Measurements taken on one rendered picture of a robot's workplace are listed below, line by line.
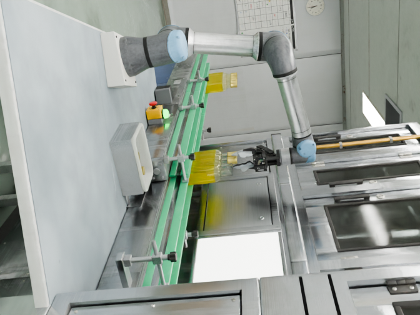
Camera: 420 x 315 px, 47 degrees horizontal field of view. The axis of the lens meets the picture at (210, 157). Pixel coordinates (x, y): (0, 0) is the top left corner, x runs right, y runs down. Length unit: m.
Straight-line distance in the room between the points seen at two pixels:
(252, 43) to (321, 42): 6.07
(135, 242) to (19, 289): 0.55
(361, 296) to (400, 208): 1.03
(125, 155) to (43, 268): 0.66
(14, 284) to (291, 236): 1.07
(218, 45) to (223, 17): 5.87
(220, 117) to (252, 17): 1.74
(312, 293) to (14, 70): 0.82
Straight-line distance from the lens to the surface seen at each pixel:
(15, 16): 1.24
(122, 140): 1.72
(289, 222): 1.95
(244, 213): 2.03
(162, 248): 1.62
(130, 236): 1.68
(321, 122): 8.42
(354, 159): 2.48
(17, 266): 2.13
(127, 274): 1.44
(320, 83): 8.18
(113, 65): 1.80
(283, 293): 1.10
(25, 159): 1.17
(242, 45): 1.95
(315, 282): 1.13
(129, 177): 1.78
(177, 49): 1.81
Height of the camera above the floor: 1.28
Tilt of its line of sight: 6 degrees down
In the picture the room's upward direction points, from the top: 84 degrees clockwise
